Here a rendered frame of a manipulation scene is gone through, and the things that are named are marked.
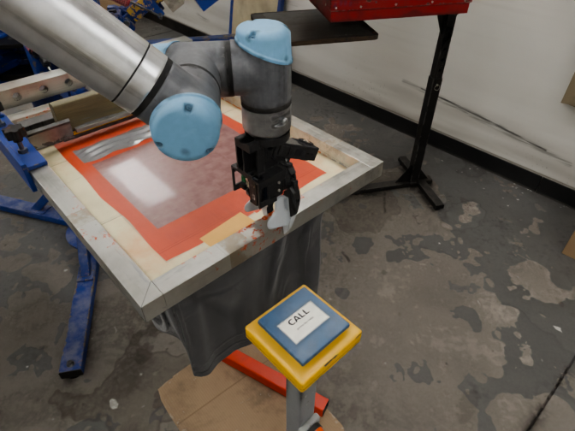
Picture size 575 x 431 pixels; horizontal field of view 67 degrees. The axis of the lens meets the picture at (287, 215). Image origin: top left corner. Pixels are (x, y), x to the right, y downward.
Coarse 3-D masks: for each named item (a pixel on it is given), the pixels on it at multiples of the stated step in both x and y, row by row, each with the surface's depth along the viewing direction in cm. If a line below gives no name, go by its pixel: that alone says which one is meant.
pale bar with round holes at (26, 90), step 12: (48, 72) 119; (60, 72) 119; (0, 84) 113; (12, 84) 113; (24, 84) 113; (36, 84) 115; (48, 84) 117; (60, 84) 119; (72, 84) 121; (84, 84) 123; (0, 96) 111; (12, 96) 116; (24, 96) 114; (36, 96) 116; (48, 96) 118
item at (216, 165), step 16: (224, 128) 113; (240, 128) 113; (224, 144) 107; (208, 160) 101; (224, 160) 101; (208, 176) 96; (224, 176) 96; (240, 176) 96; (304, 176) 96; (240, 192) 92
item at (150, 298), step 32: (352, 160) 97; (64, 192) 86; (320, 192) 86; (352, 192) 92; (96, 224) 79; (256, 224) 79; (96, 256) 75; (128, 256) 73; (224, 256) 73; (128, 288) 67; (160, 288) 67; (192, 288) 71
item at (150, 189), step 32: (128, 128) 113; (96, 160) 101; (128, 160) 101; (160, 160) 101; (128, 192) 92; (160, 192) 92; (192, 192) 92; (224, 192) 92; (160, 224) 84; (192, 224) 84
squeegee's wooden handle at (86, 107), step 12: (72, 96) 104; (84, 96) 104; (96, 96) 105; (60, 108) 101; (72, 108) 103; (84, 108) 105; (96, 108) 107; (108, 108) 109; (120, 108) 111; (60, 120) 102; (72, 120) 104; (84, 120) 106
